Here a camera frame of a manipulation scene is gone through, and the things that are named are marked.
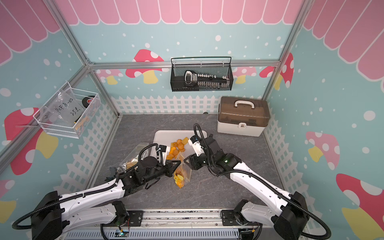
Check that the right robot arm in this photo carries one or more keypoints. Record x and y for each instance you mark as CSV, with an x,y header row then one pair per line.
x,y
288,213

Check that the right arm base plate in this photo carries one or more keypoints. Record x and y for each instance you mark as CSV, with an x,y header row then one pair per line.
x,y
231,218

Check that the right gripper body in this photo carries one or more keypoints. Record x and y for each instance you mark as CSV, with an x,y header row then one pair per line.
x,y
206,161

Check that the white wire wall basket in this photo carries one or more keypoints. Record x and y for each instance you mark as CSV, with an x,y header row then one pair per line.
x,y
78,129

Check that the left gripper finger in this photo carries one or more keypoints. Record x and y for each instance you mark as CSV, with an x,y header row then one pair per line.
x,y
172,164
169,172

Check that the clear labelled plastic bag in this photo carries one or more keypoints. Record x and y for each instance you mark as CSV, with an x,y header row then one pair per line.
x,y
64,109

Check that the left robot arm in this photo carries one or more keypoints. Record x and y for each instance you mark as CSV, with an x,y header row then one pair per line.
x,y
101,205

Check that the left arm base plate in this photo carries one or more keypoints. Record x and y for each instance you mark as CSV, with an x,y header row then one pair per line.
x,y
134,218

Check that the brown lid storage box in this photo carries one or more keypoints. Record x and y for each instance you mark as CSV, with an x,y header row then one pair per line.
x,y
241,116

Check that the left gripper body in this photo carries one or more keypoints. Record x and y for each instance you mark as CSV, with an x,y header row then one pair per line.
x,y
160,171

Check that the pile of poured cookies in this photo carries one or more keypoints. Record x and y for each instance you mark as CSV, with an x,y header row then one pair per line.
x,y
176,148

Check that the white plastic tray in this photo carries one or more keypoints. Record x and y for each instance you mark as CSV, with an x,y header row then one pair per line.
x,y
168,137

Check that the socket set in basket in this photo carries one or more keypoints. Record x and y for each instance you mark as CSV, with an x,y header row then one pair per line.
x,y
205,82

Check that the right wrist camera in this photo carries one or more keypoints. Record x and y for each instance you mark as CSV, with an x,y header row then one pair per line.
x,y
194,142

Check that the black tape roll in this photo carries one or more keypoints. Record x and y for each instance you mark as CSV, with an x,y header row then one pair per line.
x,y
86,101

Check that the black wire mesh basket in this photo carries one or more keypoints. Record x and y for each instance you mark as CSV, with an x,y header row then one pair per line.
x,y
219,66

